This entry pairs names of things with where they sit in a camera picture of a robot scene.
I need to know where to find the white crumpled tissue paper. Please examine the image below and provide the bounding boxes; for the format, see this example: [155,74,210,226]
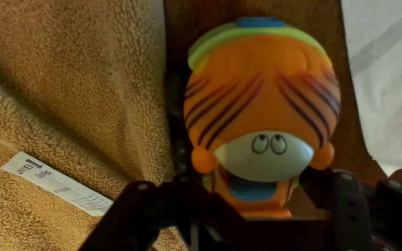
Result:
[340,0,402,177]

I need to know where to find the orange tiger toy car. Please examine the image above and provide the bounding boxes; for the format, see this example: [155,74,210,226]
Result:
[182,15,344,220]

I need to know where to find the tan towel with wipe packet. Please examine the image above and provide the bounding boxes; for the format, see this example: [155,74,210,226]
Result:
[0,0,192,251]

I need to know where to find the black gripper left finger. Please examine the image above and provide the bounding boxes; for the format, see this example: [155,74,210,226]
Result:
[77,173,277,251]

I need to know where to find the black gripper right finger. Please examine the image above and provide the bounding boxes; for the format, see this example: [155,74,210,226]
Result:
[303,168,402,251]

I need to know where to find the white towel label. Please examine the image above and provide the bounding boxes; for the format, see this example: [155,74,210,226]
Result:
[0,150,115,219]

